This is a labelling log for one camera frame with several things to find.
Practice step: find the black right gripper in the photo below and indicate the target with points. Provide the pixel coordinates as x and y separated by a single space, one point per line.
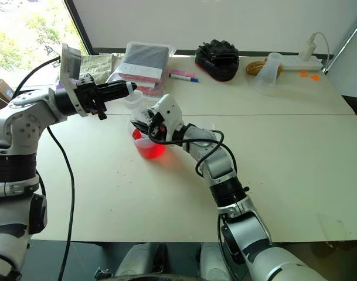
156 128

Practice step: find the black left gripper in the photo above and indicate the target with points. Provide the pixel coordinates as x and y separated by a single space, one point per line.
88 93

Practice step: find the white plastic syringe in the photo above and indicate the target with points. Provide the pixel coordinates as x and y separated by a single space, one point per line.
130 87

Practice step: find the clear cup with red liquid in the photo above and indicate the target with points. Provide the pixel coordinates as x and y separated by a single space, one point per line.
150 149

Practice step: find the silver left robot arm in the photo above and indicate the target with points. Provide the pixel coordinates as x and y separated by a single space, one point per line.
20 123

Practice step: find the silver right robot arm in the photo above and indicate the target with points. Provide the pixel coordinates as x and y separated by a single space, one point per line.
219 167

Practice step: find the small empty clear cup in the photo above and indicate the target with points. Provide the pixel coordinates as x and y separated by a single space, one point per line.
134 102

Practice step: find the beige folded cloth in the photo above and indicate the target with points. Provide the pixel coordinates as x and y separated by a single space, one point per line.
97 68

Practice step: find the bagged dark notebook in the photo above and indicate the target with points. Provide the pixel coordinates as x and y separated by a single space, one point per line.
143 63

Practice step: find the blue capped marker pen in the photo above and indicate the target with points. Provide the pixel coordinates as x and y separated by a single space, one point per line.
184 77

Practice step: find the pink marker pen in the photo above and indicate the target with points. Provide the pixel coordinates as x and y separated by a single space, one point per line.
182 72

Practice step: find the black crumpled fabric bundle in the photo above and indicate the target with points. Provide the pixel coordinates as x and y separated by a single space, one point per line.
217 60

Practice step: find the brown cardboard box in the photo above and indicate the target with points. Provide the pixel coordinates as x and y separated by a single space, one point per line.
0 93

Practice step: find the large clear plastic beaker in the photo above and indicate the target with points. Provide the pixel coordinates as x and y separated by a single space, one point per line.
266 76

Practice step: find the small orange plastic piece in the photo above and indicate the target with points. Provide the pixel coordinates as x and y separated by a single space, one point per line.
315 77
304 74

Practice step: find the white power strip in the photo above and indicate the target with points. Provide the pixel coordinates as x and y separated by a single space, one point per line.
301 63

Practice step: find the white plug adapter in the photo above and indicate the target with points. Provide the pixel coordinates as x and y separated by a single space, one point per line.
308 47

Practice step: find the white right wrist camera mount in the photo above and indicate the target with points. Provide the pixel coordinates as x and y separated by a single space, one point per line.
170 109

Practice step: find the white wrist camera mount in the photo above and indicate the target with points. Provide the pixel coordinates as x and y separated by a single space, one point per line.
69 63
170 109

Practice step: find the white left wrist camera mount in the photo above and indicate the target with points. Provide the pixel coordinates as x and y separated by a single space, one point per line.
69 63

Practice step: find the black window frame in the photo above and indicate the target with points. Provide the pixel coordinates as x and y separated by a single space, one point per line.
78 26

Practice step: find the metal frame pole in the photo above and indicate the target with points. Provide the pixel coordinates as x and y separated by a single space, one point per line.
343 44

